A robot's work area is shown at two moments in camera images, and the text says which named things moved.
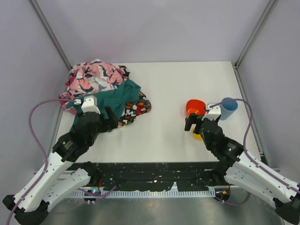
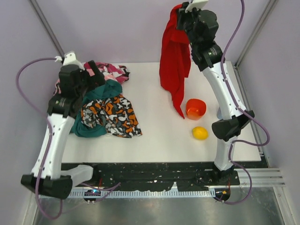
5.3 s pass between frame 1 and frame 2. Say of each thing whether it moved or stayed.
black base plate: stayed
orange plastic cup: stayed
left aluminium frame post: stayed
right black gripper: moved
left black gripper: moved
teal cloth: moved
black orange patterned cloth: moved
